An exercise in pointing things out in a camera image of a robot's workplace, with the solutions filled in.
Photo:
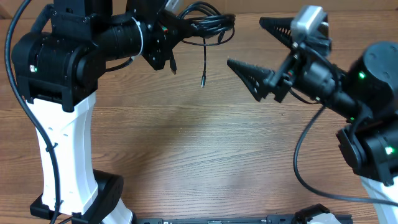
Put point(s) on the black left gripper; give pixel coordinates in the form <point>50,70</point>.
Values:
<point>166,35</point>

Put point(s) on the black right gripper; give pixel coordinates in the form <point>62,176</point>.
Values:
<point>257,79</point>

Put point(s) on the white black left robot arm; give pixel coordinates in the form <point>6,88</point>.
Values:
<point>54,71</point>

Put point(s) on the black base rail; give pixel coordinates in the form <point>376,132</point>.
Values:
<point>313,214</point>

